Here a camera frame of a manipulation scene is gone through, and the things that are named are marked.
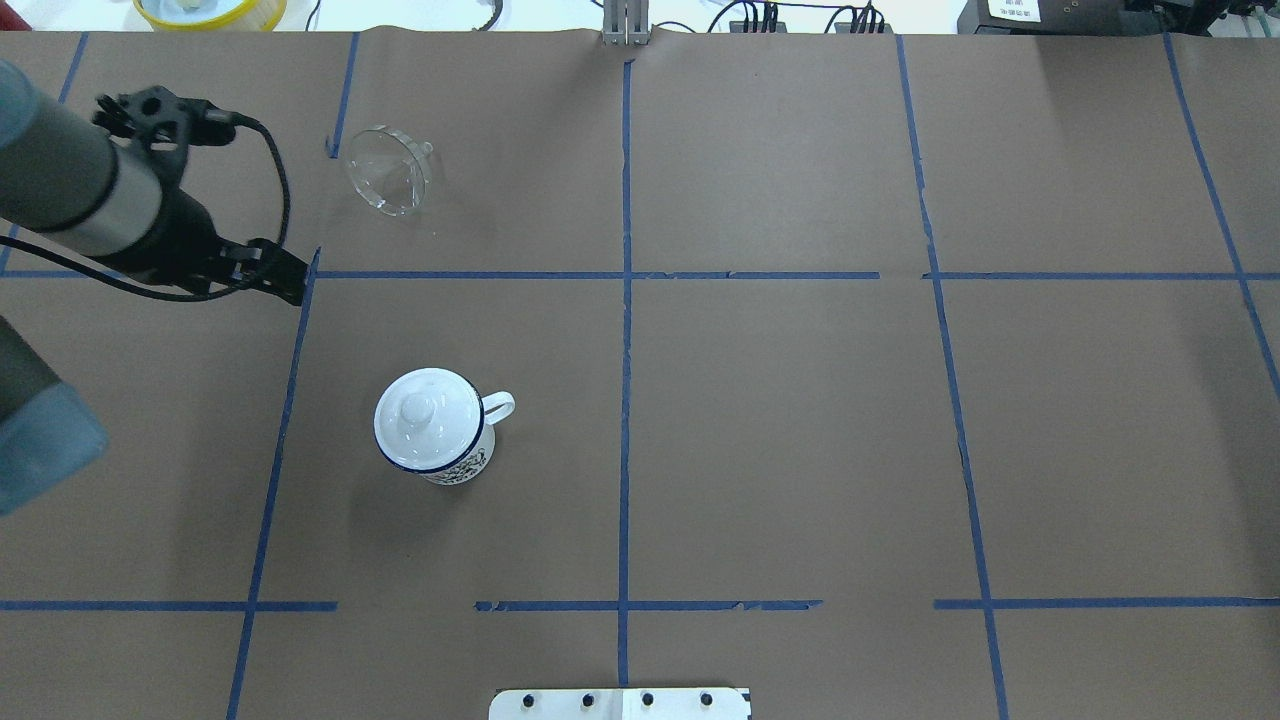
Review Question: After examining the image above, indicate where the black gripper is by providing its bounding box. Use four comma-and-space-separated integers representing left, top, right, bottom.
125, 188, 308, 307

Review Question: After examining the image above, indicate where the clear glass funnel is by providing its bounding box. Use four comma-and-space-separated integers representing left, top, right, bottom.
340, 124, 434, 217

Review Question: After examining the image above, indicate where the white ceramic cup lid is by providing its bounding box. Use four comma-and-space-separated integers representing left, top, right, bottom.
372, 368, 483, 474

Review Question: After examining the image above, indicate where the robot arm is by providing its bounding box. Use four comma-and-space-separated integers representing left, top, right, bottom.
1, 61, 308, 515

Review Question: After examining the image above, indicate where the yellow tape roll with dish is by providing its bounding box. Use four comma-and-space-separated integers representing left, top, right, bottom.
131, 1, 289, 32

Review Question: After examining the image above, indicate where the black desktop box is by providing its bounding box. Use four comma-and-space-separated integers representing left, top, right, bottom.
955, 1, 1128, 36

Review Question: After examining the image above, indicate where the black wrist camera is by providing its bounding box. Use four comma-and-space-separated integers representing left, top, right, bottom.
91, 86, 244, 152

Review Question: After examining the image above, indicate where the aluminium frame post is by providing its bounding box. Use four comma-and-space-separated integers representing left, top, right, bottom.
599, 0, 652, 46

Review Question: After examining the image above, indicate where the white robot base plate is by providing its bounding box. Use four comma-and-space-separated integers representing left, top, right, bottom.
488, 687, 753, 719

